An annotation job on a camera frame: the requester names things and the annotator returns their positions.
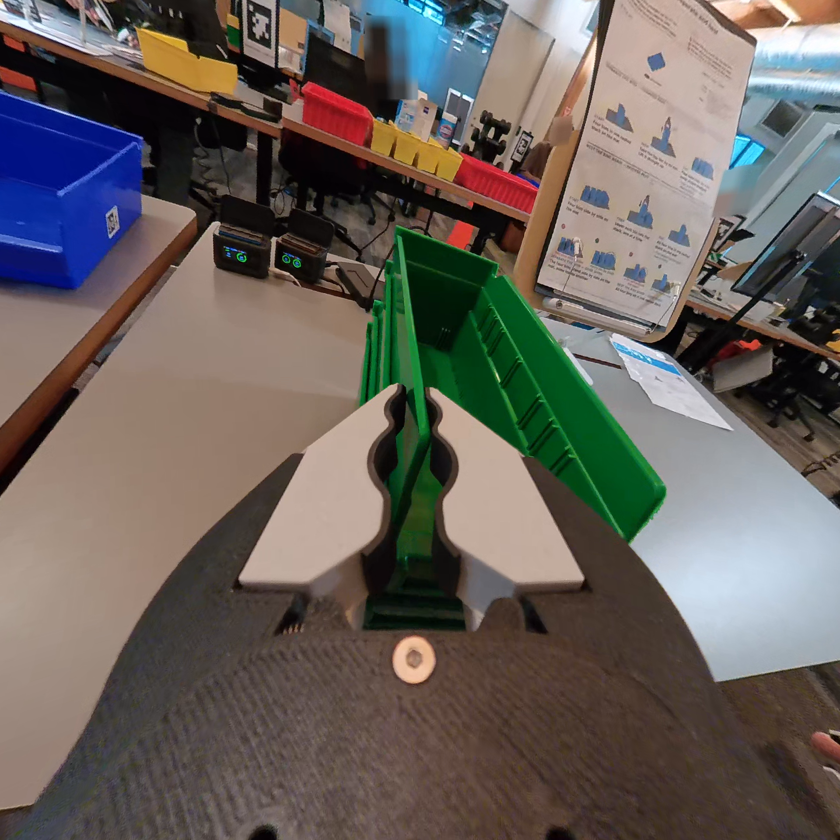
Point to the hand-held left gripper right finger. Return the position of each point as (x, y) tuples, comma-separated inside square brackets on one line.
[(505, 525)]

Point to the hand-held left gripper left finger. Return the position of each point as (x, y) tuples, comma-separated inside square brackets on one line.
[(315, 518)]

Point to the grey desk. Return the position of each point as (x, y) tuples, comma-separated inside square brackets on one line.
[(52, 328), (197, 407)]

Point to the white blue paper sheet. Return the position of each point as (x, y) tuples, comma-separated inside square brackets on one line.
[(669, 380)]

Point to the black power adapter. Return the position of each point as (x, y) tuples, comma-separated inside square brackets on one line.
[(358, 277)]

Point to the black battery charger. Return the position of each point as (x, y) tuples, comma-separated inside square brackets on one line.
[(302, 253), (243, 246)]

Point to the orange safety cone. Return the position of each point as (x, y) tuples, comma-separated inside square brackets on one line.
[(463, 235)]

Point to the long wooden table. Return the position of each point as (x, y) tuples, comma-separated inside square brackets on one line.
[(262, 121), (754, 321)]

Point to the small red bin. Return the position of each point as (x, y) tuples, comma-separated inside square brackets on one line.
[(495, 184)]

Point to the marker tag sign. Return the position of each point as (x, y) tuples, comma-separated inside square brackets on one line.
[(261, 29), (727, 229)]

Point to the row of small yellow bins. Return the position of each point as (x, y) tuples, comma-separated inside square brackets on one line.
[(417, 151)]

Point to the black dumbbell rack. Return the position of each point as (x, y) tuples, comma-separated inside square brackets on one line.
[(489, 134)]

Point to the printed instruction sheet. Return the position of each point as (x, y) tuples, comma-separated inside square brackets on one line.
[(656, 164)]

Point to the white wipes canister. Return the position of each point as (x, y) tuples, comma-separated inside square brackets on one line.
[(447, 130)]

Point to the tilted screen on pole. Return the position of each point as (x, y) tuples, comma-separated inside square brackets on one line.
[(794, 243)]

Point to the large blue bin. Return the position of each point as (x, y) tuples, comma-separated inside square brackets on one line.
[(65, 197)]

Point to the white blue box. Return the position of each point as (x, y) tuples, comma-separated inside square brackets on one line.
[(417, 118)]

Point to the yellow bin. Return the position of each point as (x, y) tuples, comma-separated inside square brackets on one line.
[(184, 62)]

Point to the silver air duct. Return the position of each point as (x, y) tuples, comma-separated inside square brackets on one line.
[(794, 59)]

